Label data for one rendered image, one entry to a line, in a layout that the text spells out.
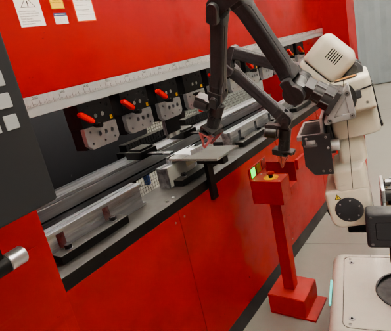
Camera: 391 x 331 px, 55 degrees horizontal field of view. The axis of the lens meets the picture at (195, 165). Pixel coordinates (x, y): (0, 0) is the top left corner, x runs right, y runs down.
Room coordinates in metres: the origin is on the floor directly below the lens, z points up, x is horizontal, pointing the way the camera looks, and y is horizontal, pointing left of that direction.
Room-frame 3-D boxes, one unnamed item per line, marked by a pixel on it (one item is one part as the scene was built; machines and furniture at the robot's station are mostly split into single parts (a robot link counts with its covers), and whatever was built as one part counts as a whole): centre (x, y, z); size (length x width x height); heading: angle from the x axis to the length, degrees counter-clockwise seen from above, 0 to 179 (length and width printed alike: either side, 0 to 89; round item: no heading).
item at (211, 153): (1.61, -0.05, 1.00); 0.26 x 0.18 x 0.01; 51
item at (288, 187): (1.74, -0.37, 0.75); 0.20 x 0.16 x 0.18; 142
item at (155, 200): (2.18, -0.38, 0.85); 3.00 x 0.21 x 0.04; 141
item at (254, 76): (2.31, -0.43, 1.26); 0.15 x 0.09 x 0.17; 141
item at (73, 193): (2.21, 0.05, 0.93); 2.30 x 0.14 x 0.10; 141
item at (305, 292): (1.72, -0.39, 0.06); 0.25 x 0.20 x 0.12; 52
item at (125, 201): (1.28, 0.42, 0.92); 0.50 x 0.06 x 0.10; 141
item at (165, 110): (1.69, 0.08, 1.26); 0.15 x 0.09 x 0.17; 141
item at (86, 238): (1.21, 0.40, 0.89); 0.30 x 0.05 x 0.03; 141
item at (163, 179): (1.75, 0.03, 0.92); 0.39 x 0.06 x 0.10; 141
